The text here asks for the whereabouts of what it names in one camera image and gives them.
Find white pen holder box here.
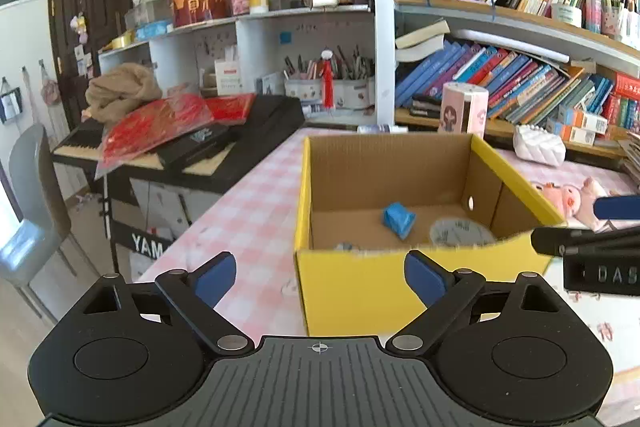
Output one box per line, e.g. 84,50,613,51
283,76,377,111

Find red tassel ornament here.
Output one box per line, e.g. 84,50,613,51
321,49,334,109

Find white quilted pouch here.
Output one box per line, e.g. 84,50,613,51
513,124,566,167

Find black electronic keyboard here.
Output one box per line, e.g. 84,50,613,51
53,93,305,194

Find yellow cardboard box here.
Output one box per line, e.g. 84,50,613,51
294,132,564,337

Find red packaged decorations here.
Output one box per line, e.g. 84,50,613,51
96,93,255,179

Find pink plush pig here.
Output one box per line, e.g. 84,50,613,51
533,176,608,231

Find grey chair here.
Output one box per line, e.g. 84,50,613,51
1,124,98,323

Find white bookshelf unit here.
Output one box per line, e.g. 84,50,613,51
98,0,640,158

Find tan crumpled cloth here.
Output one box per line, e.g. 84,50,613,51
85,63,163,124

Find pink cylindrical canister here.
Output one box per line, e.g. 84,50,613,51
438,82,489,139

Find blue toy block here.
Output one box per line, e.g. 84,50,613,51
383,202,416,241

